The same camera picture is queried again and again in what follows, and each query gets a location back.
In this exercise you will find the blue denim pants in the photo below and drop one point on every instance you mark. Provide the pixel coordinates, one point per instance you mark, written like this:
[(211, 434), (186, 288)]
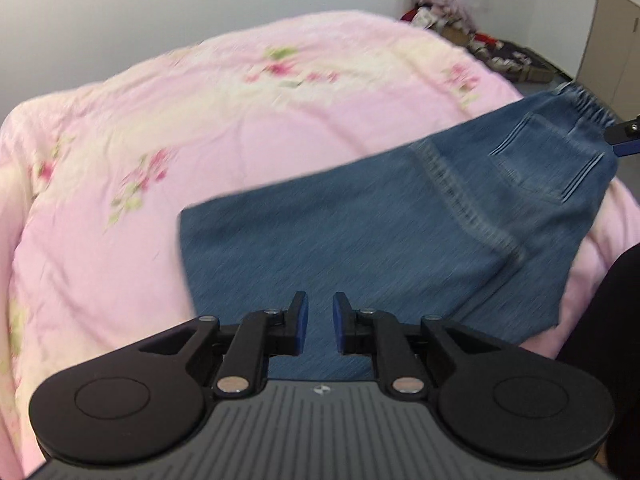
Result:
[(375, 240)]

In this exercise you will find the brown paper bag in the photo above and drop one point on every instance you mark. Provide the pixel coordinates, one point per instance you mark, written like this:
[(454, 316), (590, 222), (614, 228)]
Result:
[(455, 34)]

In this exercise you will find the red bag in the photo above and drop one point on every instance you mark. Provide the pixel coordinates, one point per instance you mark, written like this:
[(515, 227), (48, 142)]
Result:
[(411, 15)]

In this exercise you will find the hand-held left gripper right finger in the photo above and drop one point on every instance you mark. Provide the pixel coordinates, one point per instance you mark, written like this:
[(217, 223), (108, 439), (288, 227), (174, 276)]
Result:
[(341, 320)]

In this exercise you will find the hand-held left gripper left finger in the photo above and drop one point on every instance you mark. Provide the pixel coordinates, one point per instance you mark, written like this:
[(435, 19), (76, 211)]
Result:
[(300, 320)]

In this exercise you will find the pink floral blanket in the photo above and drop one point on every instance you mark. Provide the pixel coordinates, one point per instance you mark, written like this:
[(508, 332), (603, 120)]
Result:
[(200, 135)]

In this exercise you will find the beige wardrobe door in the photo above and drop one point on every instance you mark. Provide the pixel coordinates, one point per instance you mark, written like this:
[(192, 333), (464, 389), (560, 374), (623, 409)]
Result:
[(612, 50)]

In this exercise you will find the pile of purple clothes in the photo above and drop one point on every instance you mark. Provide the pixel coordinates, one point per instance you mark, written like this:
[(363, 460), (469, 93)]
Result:
[(442, 2)]

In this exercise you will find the person's dark clothing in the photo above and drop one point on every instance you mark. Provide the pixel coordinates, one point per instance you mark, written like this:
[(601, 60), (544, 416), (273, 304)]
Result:
[(605, 360)]

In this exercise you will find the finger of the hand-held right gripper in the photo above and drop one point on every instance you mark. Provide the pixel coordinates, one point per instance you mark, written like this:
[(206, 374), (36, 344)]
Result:
[(627, 135)]

